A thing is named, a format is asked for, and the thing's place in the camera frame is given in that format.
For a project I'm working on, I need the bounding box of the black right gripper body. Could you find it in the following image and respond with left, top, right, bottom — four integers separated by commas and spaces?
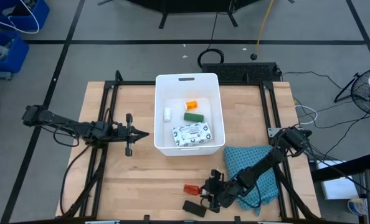
207, 169, 239, 214

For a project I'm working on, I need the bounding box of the yellow cable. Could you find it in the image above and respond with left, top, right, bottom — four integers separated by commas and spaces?
254, 0, 275, 57

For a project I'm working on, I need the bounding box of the blue patterned cloth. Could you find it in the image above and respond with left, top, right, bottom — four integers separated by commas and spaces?
224, 145, 280, 217

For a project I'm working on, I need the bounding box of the red bottle white cap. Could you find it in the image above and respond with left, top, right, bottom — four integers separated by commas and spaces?
183, 184, 208, 197

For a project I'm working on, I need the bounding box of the white patterned wipes pack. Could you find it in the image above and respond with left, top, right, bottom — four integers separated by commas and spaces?
171, 121, 213, 147

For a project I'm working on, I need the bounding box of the white tape roll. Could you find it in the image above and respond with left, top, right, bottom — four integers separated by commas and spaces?
347, 197, 369, 217

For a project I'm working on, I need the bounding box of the black standing fan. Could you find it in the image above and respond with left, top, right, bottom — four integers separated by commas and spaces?
333, 65, 370, 113

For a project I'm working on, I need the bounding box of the blue plastic storage bin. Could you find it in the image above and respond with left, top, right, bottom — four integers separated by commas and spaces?
0, 32, 30, 75
0, 0, 50, 32

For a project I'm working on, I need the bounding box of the green block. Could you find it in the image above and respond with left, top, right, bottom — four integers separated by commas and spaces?
183, 112, 205, 123

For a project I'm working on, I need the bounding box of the white floor cable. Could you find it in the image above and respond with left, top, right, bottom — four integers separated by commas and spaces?
293, 99, 319, 126

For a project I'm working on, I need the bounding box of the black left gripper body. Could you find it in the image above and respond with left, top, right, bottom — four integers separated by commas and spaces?
114, 113, 134, 157

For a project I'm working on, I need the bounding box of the white plastic basket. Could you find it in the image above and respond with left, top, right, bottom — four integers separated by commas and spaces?
153, 73, 226, 157

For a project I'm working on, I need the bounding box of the black coiled cable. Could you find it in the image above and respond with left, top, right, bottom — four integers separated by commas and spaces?
197, 12, 225, 68

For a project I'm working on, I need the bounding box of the black metal rig frame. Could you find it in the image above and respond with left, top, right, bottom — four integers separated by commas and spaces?
60, 70, 321, 224

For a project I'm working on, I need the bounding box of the black rectangular block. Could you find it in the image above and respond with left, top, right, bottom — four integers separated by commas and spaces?
182, 200, 207, 218

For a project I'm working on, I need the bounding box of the black beam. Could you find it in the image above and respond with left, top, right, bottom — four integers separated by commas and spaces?
310, 152, 370, 184

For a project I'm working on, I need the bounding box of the black floor cable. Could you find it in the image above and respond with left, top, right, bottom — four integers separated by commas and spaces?
281, 70, 342, 91

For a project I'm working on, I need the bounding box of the white flat box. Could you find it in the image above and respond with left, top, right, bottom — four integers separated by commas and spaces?
315, 160, 360, 200

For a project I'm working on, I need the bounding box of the black table stand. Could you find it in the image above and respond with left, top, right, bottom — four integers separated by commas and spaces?
97, 0, 295, 29

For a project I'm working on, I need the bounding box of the white cable loop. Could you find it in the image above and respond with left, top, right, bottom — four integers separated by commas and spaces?
0, 0, 40, 34

